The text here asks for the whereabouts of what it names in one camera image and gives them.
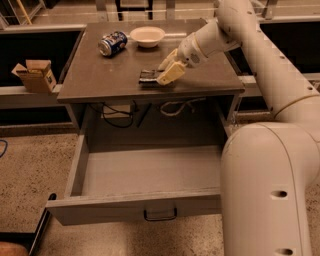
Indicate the blue soda can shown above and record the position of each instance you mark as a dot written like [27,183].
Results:
[112,44]

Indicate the open cardboard box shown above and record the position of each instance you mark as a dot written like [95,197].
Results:
[36,76]

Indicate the grey drawer cabinet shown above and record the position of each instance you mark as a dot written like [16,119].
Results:
[119,109]

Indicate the black frame bottom left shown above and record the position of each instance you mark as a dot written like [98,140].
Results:
[24,243]

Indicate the white bowl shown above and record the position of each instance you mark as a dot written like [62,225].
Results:
[148,36]

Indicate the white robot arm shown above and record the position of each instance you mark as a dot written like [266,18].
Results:
[267,166]

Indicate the open grey top drawer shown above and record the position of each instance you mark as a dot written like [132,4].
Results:
[117,181]

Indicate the black rxbar chocolate wrapper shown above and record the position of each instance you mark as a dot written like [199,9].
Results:
[148,79]

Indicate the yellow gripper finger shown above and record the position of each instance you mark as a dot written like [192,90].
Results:
[172,72]
[165,63]

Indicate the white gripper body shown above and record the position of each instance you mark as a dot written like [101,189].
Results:
[188,53]

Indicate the black drawer handle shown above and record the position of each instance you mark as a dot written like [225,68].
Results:
[165,215]

